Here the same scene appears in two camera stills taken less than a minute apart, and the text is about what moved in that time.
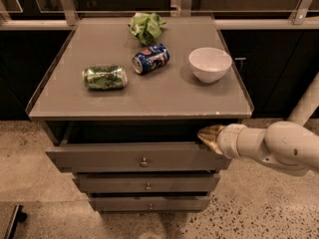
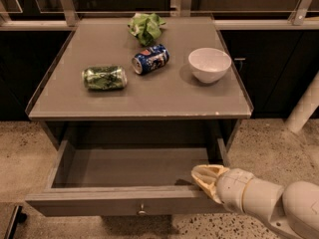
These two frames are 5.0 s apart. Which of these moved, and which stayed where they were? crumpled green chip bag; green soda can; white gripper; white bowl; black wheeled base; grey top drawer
Moved: white gripper; grey top drawer
Stayed: white bowl; crumpled green chip bag; green soda can; black wheeled base
